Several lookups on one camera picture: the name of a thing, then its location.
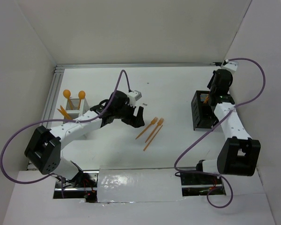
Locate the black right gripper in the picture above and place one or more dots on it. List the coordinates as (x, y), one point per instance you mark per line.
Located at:
(210, 84)

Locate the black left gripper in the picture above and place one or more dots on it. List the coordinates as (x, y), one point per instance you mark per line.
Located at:
(135, 121)

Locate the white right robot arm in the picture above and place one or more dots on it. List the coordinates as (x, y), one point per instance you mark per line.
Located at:
(239, 154)

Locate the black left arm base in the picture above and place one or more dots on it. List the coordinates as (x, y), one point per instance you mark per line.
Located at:
(84, 187)

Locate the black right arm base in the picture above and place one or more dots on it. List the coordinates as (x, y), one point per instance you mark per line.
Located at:
(198, 184)

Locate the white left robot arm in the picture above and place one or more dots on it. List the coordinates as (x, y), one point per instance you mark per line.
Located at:
(44, 148)

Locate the orange plastic fork left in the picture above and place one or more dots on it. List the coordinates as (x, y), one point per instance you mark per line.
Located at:
(153, 121)

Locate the orange plastic fork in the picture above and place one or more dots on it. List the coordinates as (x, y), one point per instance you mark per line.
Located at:
(159, 123)
(153, 121)

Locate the orange plastic fork right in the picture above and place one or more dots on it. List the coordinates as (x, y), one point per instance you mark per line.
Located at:
(159, 123)

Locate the black utensil caddy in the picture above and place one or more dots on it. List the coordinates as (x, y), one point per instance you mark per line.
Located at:
(202, 114)

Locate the white utensil caddy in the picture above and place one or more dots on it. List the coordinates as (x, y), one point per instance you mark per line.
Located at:
(75, 113)

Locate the white tape sheet front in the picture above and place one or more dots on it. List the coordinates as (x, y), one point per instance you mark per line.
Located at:
(138, 186)

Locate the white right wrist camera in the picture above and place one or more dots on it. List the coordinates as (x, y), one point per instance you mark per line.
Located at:
(230, 66)

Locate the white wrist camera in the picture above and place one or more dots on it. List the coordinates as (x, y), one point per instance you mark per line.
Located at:
(230, 66)
(134, 96)

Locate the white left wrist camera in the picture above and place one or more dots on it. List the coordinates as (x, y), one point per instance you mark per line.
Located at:
(134, 96)

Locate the aluminium rail back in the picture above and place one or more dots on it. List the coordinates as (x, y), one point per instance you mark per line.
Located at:
(139, 65)

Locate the aluminium rail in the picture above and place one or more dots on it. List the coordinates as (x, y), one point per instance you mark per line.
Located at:
(139, 65)
(52, 97)

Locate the aluminium rail left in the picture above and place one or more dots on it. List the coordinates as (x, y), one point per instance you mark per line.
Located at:
(52, 97)

